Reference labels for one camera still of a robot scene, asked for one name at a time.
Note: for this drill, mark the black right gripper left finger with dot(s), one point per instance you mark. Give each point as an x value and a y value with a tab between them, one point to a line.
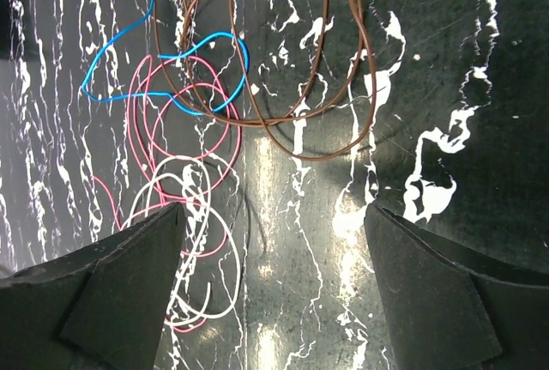
100	307

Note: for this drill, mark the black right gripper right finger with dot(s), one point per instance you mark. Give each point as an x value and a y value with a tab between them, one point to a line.
448	306

